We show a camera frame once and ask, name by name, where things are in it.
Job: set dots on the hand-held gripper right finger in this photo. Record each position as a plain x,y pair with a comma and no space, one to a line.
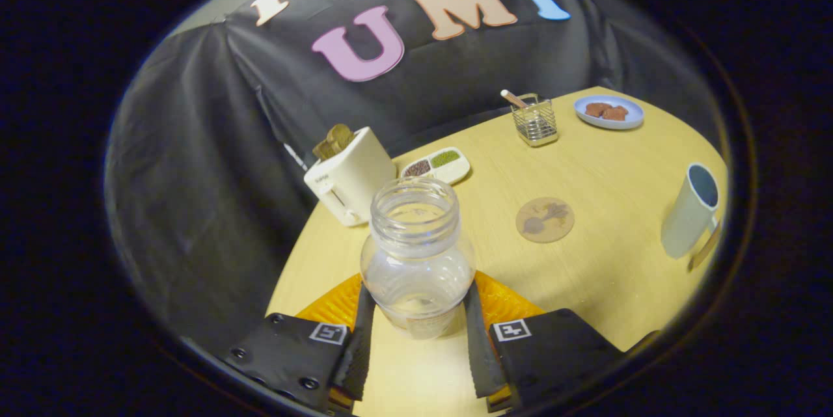
481,352

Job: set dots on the brown cookie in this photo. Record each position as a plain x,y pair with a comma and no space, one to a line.
617,114
595,109

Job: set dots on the clear juice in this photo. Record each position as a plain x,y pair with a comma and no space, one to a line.
420,306

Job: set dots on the clear plastic bottle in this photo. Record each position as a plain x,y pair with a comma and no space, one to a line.
416,254

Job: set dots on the white cup with blue inside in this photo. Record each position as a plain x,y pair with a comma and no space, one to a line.
683,222

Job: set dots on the round cork coaster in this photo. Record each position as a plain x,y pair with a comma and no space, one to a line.
545,220

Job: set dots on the light blue plate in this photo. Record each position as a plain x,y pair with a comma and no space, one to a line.
634,119

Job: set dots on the black backdrop cloth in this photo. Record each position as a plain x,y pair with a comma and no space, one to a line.
195,209

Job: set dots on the white divided seed dish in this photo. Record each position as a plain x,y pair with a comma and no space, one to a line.
449,170

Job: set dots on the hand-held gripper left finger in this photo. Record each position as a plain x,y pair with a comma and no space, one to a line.
361,352

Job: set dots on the brown bread slice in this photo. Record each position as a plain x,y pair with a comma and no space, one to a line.
335,140

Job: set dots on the white toaster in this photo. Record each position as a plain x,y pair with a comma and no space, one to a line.
351,183

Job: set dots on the wooden table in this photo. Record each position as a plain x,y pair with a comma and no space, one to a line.
586,287

